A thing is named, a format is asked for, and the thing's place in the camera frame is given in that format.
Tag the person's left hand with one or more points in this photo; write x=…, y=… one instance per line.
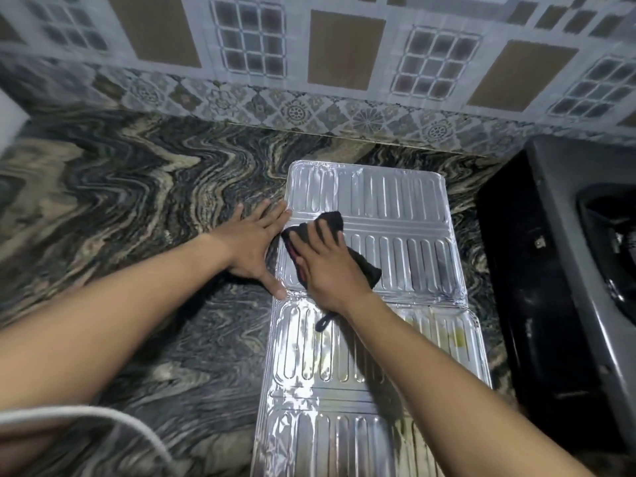
x=246, y=248

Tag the person's right hand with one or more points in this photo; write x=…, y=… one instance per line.
x=333, y=273

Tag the person's right middle finger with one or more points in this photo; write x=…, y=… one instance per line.
x=318, y=232

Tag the person's left little finger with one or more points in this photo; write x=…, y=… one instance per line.
x=239, y=213

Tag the person's left middle finger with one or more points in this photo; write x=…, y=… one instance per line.
x=276, y=212

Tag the person's right thumb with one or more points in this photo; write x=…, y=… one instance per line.
x=301, y=274

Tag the person's left thumb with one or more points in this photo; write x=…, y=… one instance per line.
x=275, y=287

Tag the black cleaning cloth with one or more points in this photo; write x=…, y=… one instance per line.
x=365, y=265

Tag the folding aluminium foil splatter guard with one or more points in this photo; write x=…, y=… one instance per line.
x=397, y=228

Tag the person's right forearm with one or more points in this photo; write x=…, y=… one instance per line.
x=447, y=392

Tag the person's left forearm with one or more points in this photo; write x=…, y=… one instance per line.
x=109, y=312

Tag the black gas stove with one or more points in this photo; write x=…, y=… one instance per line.
x=541, y=302

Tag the white object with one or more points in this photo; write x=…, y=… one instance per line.
x=10, y=121

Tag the black stove burner grate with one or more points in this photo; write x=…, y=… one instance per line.
x=608, y=243

